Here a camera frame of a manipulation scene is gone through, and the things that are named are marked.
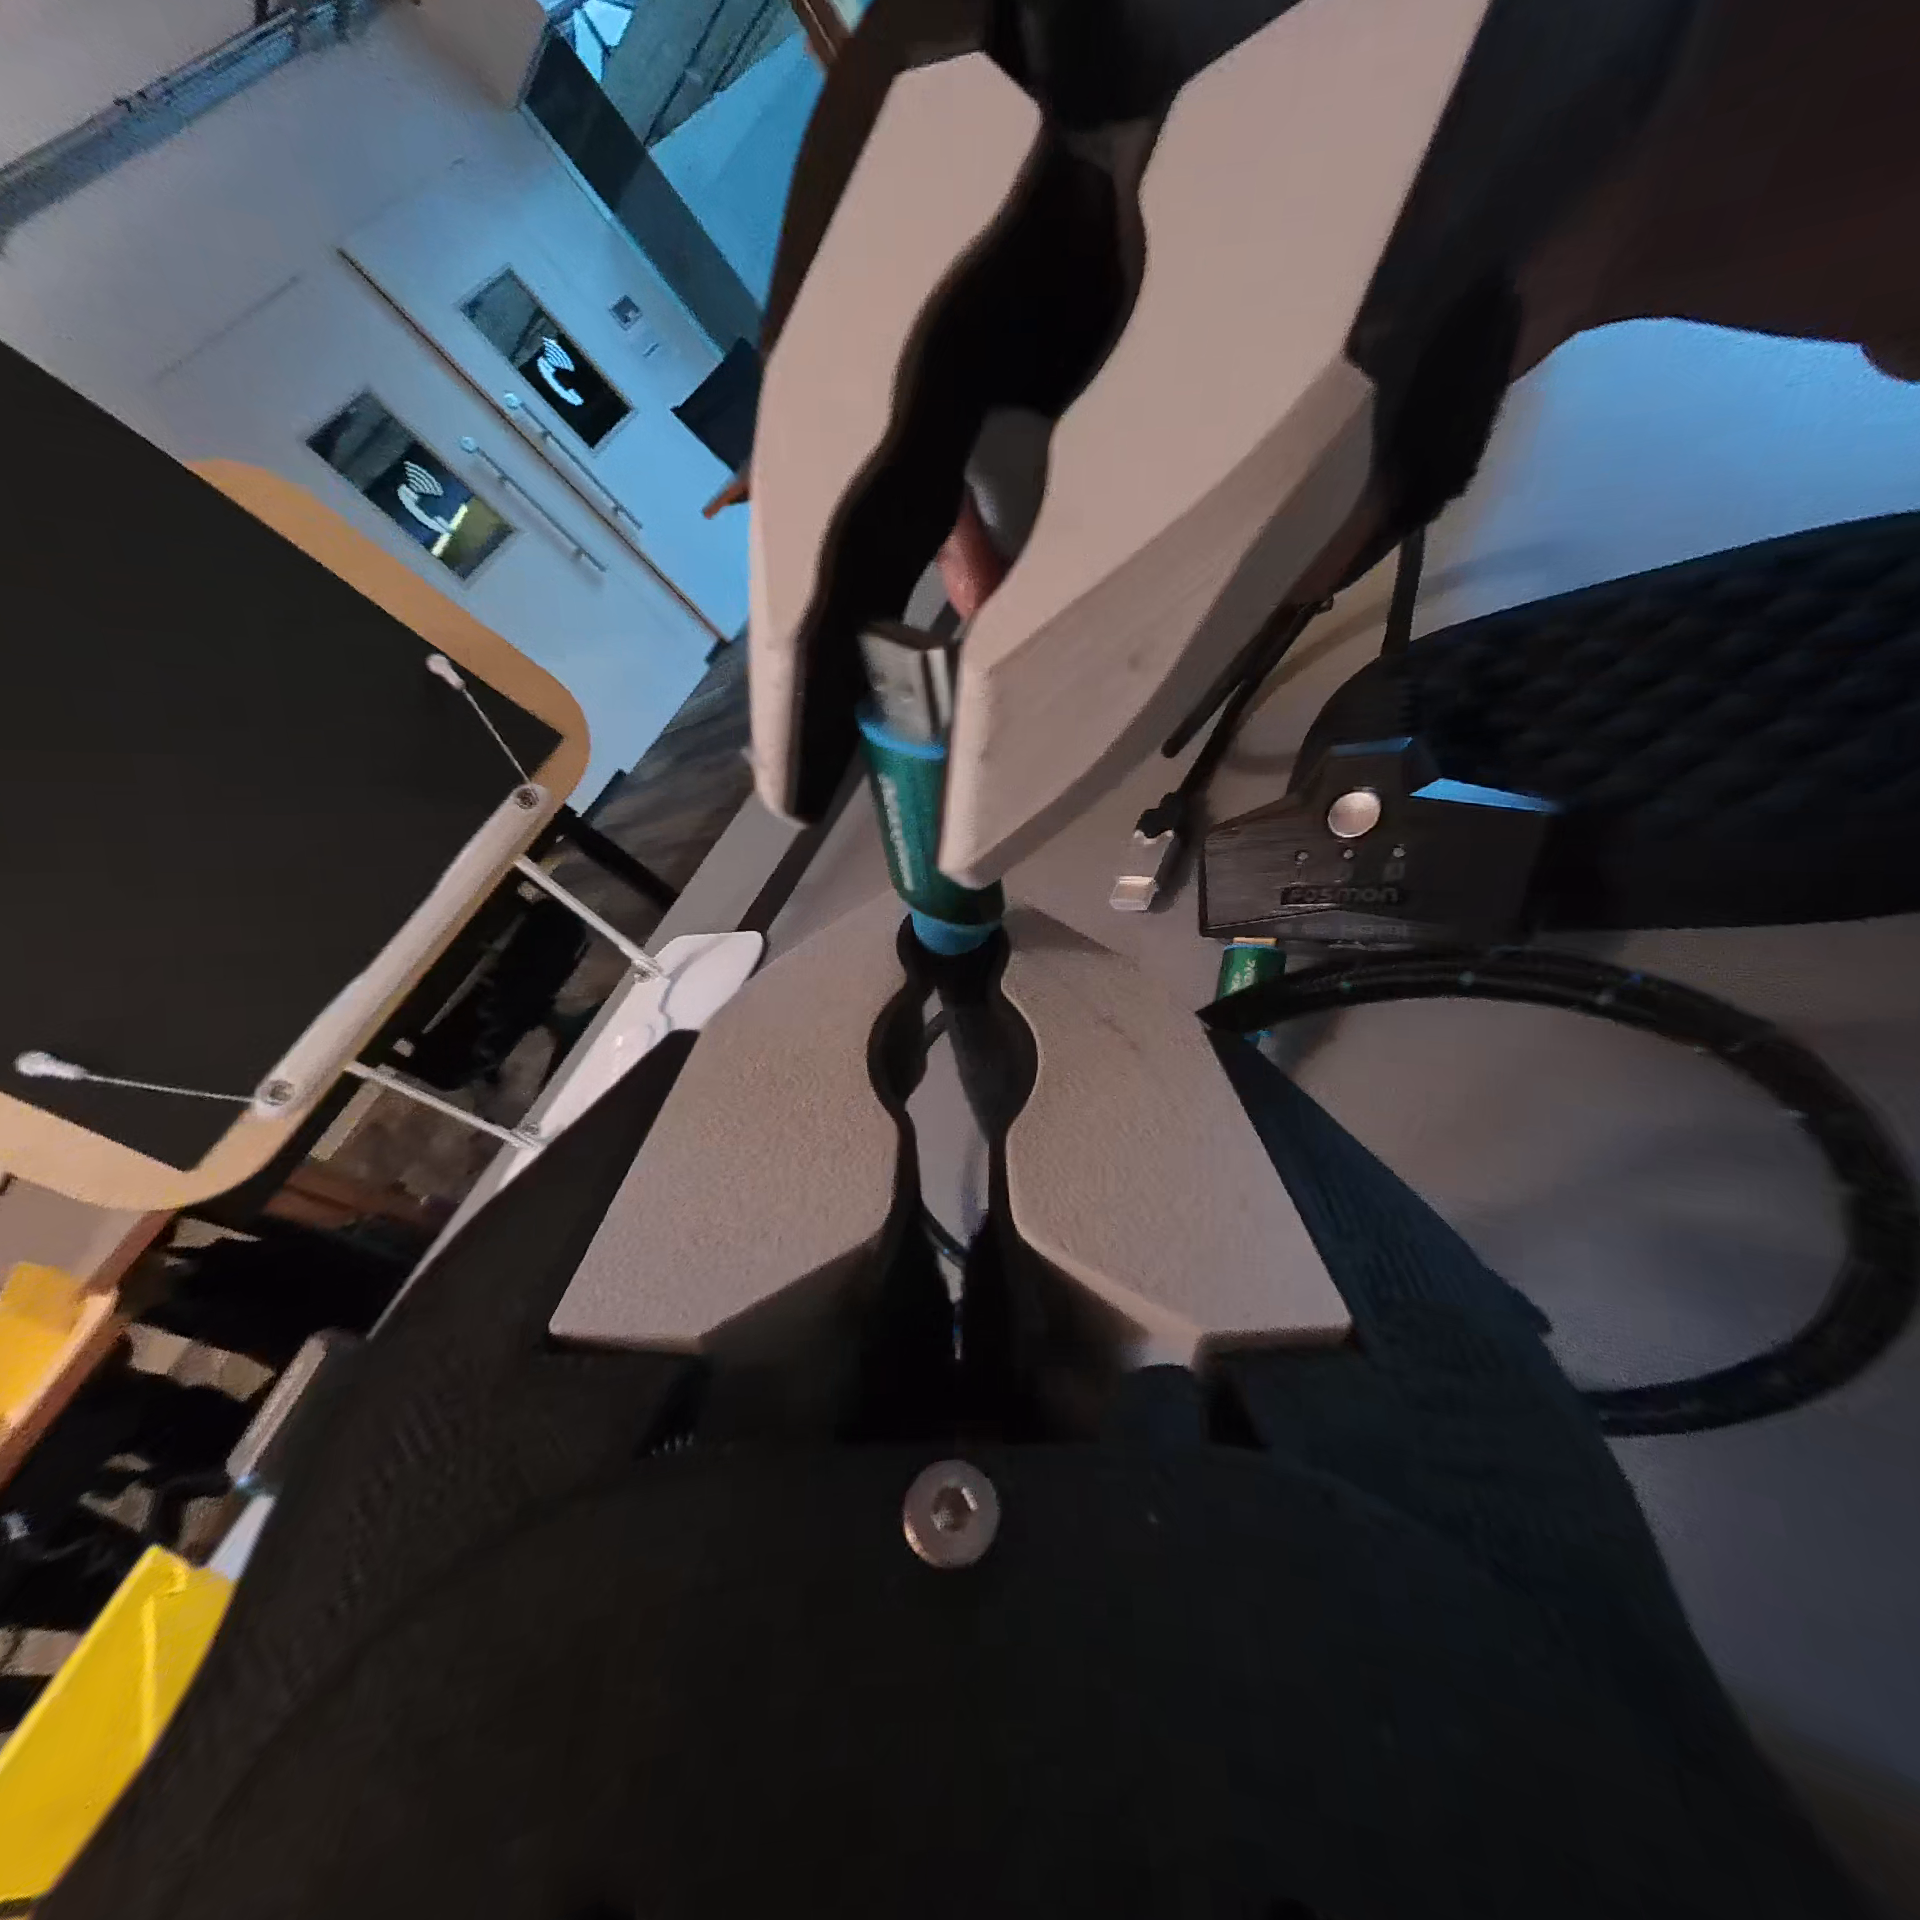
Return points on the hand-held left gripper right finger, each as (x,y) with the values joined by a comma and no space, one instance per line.
(1172,1184)

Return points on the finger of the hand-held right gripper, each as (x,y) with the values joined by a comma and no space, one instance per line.
(839,376)
(1200,494)

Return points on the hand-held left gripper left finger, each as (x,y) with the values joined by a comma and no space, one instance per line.
(750,1184)

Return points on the person's right hand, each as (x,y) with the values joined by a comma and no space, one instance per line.
(1741,165)

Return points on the phone sign door window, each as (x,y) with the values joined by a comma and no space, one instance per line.
(556,360)
(422,488)

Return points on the black mesh chair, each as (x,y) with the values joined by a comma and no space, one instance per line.
(1725,720)

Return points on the black wood-edged panel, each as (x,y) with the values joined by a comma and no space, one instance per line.
(195,780)

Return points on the yellow plastic bin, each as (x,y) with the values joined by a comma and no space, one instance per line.
(107,1724)

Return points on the white metal bracket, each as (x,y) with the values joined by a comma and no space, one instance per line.
(676,990)

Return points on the black hdmi switch box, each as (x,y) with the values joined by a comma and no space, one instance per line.
(1382,863)

